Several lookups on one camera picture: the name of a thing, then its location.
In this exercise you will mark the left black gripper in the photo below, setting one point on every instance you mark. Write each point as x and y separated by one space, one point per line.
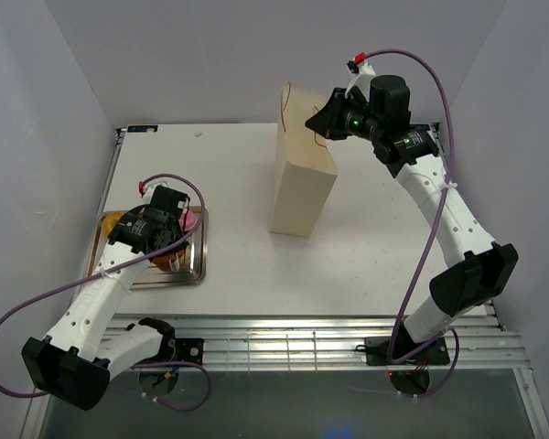
177 223

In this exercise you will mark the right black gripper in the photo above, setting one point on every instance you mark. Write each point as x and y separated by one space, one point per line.
326 123

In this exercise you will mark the pink frosted donut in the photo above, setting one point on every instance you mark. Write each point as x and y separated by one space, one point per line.
188 220

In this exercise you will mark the sesame twisted bread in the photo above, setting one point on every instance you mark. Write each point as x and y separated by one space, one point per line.
170 262

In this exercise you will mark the beige paper bag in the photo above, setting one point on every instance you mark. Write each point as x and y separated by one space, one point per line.
304 170

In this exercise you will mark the metal tongs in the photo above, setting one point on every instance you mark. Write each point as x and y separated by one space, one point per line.
174 261

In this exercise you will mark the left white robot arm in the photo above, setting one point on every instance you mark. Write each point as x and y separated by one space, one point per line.
72 361

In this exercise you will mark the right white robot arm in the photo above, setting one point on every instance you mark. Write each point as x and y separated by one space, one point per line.
478 267

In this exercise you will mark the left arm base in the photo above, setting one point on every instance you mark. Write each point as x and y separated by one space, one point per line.
188 349

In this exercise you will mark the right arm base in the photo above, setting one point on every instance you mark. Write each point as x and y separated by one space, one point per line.
375 350

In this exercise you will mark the plain orange donut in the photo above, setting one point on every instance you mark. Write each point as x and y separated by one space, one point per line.
109 222

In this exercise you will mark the steel tray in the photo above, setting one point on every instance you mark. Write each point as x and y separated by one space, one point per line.
193 271

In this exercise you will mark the left blue table label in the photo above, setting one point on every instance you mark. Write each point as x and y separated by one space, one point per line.
142 129

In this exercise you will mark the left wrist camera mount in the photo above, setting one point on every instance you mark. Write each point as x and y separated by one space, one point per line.
147 190

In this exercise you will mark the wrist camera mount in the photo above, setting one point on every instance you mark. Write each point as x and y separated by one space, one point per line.
362 73
147 190

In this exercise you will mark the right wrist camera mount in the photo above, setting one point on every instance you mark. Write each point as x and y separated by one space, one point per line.
362 73

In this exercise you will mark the aluminium rail frame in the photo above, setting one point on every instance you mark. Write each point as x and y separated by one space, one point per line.
304 378

